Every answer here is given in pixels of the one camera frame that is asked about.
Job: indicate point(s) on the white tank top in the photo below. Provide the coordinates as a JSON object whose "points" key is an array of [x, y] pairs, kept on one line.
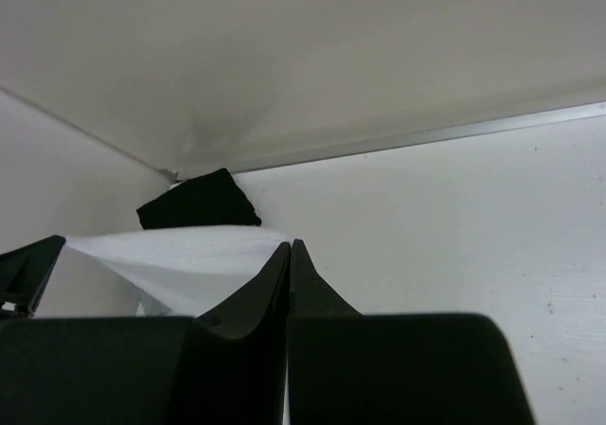
{"points": [[182, 271]]}

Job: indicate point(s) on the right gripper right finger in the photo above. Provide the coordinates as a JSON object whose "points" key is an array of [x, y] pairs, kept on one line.
{"points": [[345, 367]]}

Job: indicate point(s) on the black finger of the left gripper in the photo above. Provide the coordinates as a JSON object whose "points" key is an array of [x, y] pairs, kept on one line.
{"points": [[24, 276]]}

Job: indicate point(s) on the back aluminium table rail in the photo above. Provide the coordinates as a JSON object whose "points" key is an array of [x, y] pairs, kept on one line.
{"points": [[506, 124]]}

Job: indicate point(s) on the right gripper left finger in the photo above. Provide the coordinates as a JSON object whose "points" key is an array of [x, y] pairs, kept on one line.
{"points": [[224, 367]]}

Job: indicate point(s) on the black folded tank top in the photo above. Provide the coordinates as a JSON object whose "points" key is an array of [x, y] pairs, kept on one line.
{"points": [[209, 200]]}

